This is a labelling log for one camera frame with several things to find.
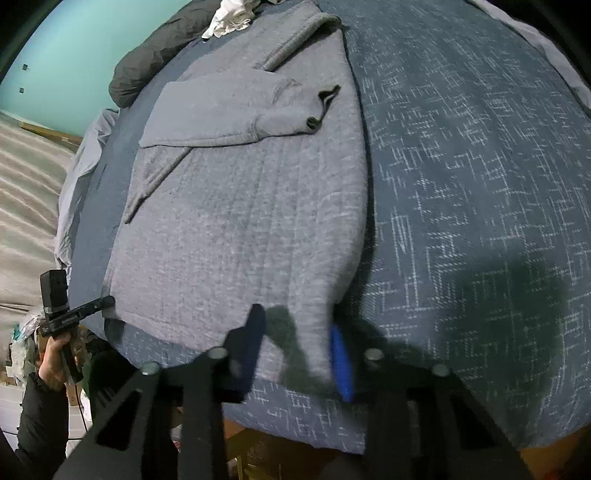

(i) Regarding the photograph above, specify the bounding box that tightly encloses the light grey knitted sweater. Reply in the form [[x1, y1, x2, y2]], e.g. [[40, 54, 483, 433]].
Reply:
[[102, 0, 370, 393]]

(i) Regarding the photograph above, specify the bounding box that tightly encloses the crumpled white garment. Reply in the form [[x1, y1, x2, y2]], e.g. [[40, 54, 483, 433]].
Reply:
[[201, 0, 262, 39]]

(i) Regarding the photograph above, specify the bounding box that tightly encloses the beige striped curtain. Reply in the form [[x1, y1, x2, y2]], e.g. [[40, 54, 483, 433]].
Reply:
[[0, 110, 84, 319]]

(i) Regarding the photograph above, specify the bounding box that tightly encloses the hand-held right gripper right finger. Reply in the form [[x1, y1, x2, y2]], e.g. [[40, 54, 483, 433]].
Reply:
[[329, 323, 536, 480]]

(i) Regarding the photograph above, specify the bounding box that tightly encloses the person's left hand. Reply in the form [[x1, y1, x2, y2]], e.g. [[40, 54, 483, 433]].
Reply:
[[36, 336, 75, 392]]

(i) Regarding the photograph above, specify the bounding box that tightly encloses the colourful floor clutter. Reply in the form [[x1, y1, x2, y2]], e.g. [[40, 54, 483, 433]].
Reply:
[[0, 314, 44, 384]]

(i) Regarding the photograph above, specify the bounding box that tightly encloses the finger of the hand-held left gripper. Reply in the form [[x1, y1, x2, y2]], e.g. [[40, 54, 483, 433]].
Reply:
[[76, 295, 116, 320]]

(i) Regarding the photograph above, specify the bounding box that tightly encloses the person's left forearm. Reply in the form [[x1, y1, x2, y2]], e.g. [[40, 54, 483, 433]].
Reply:
[[14, 374, 95, 480]]

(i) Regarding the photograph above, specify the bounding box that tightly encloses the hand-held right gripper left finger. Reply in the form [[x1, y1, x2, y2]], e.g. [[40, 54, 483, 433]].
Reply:
[[53, 304, 267, 480]]

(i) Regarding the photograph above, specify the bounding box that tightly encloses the bed with blue patterned sheet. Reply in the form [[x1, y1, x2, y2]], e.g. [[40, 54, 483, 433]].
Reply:
[[69, 0, 591, 480]]

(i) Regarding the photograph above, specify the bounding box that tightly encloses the wooden frame against wall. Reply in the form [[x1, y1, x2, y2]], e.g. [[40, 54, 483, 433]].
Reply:
[[18, 121, 85, 149]]

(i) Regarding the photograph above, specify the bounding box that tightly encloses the dark grey rolled duvet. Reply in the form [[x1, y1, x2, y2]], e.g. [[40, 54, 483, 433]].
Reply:
[[108, 0, 222, 109]]

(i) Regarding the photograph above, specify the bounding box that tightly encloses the light grey bed cloth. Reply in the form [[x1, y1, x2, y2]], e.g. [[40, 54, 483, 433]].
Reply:
[[54, 107, 122, 278]]

